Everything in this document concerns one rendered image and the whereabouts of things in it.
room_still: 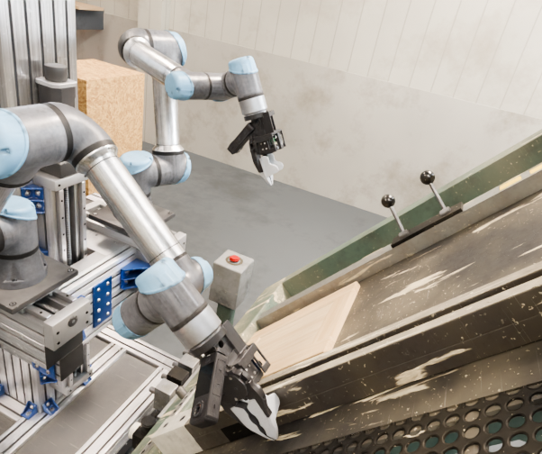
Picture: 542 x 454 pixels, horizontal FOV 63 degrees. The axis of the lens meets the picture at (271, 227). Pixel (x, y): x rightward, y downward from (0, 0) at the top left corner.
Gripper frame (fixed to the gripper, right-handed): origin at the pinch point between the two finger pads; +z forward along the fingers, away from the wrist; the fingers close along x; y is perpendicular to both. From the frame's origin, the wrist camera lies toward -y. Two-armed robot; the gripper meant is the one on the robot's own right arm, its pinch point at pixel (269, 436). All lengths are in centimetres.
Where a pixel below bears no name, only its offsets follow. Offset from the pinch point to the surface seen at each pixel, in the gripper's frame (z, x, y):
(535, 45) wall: 0, -85, 391
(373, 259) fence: -2, -8, 58
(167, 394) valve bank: -3, 57, 29
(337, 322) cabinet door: 0.2, -2.7, 34.0
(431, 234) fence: -1, -25, 58
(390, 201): -12, -20, 64
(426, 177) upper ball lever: -13, -31, 64
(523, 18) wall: -24, -88, 391
